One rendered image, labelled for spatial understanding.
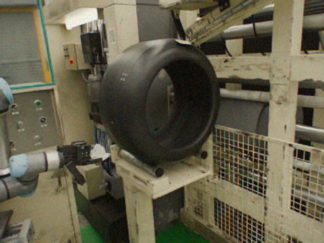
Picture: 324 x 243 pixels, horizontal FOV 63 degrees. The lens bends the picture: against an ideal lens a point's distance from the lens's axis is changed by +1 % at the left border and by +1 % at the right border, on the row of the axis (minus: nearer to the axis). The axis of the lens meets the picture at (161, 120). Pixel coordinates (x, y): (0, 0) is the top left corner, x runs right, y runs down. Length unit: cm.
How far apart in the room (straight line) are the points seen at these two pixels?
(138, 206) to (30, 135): 75
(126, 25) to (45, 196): 109
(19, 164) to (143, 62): 57
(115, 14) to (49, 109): 67
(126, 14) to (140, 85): 52
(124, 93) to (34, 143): 82
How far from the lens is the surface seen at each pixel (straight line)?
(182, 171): 140
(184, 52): 116
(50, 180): 175
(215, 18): 144
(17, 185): 109
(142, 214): 173
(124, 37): 143
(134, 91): 102
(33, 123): 168
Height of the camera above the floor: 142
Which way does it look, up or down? 15 degrees down
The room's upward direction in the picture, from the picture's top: 4 degrees counter-clockwise
